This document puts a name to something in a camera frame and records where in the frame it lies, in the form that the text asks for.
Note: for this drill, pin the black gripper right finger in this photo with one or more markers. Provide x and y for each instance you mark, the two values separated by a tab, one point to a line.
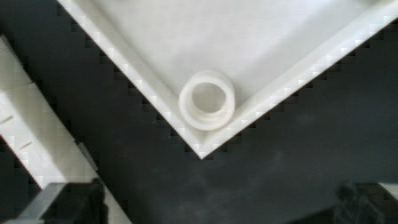
367	205

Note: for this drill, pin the white U-shaped obstacle fence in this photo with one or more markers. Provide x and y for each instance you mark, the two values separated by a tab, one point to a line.
33	130

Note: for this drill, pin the white square tabletop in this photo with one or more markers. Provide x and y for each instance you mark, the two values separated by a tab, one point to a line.
219	55

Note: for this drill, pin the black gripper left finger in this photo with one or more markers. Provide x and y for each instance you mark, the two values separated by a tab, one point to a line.
68	204

